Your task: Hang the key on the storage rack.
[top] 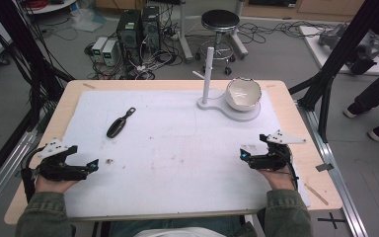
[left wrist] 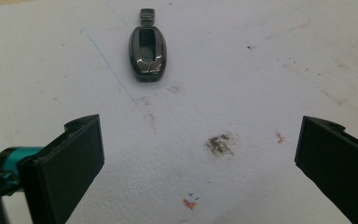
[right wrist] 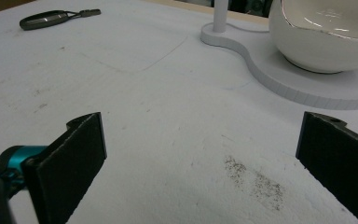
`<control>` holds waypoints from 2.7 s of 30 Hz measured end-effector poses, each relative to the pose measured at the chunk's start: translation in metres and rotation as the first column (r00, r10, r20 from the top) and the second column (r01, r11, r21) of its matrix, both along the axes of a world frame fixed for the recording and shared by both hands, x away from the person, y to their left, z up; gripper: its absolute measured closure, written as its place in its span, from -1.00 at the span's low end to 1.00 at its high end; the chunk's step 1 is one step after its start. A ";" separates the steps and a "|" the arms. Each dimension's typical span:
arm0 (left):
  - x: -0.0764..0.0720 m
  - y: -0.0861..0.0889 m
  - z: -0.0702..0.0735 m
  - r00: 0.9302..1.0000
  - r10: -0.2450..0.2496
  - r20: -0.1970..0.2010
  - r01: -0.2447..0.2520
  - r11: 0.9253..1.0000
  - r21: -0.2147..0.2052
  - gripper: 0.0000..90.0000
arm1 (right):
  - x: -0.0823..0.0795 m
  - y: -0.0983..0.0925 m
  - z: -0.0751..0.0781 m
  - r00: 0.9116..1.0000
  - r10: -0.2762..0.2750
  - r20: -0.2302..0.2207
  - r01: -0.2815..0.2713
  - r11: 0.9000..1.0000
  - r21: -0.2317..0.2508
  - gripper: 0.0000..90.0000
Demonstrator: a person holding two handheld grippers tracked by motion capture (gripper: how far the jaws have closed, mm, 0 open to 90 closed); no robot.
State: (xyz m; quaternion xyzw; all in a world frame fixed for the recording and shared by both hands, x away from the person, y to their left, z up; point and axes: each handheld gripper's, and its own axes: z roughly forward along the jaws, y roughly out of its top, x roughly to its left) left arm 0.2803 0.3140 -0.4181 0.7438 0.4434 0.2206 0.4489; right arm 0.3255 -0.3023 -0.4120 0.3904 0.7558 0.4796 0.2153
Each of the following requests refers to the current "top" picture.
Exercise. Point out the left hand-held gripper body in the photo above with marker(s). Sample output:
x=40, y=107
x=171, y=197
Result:
x=56, y=168

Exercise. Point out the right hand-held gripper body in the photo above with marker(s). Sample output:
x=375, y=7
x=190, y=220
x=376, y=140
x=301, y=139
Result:
x=274, y=154

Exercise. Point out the person's left hand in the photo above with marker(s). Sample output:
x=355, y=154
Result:
x=53, y=185

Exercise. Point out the person's right hand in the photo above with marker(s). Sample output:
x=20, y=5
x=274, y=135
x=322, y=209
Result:
x=279, y=179

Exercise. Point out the black scoop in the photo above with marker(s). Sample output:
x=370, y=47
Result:
x=117, y=125

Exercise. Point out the grey tape piece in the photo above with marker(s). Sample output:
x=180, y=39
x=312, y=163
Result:
x=324, y=167

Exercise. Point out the wooden stick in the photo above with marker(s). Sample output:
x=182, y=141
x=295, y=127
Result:
x=316, y=194

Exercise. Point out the white eggshell-shaped bowl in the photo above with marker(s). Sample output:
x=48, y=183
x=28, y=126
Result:
x=243, y=95

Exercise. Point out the white table mat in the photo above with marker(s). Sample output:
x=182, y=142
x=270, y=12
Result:
x=171, y=154

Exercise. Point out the person's legs in jeans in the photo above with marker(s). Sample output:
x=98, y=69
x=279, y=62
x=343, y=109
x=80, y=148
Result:
x=177, y=227

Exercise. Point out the white power supply box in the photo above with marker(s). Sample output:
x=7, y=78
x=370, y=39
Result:
x=98, y=46
x=110, y=52

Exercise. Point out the white platform board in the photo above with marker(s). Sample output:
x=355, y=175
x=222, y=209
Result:
x=335, y=49

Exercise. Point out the black round stool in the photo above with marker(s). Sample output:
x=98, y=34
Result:
x=220, y=23

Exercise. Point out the black computer tower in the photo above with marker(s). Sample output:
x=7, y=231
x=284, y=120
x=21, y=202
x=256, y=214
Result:
x=150, y=29
x=129, y=36

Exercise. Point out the grey robot on platform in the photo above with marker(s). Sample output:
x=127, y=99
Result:
x=355, y=44

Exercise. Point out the clear plastic bag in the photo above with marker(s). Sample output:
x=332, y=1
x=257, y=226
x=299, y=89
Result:
x=86, y=19

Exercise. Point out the round white table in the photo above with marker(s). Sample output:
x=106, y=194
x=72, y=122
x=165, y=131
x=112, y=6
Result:
x=51, y=6

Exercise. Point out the white stand with post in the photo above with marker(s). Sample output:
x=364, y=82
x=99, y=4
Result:
x=225, y=107

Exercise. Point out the aluminium rail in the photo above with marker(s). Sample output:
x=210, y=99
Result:
x=3, y=174
x=335, y=177

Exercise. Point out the black metal frame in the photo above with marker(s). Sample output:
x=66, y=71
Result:
x=339, y=56
x=26, y=49

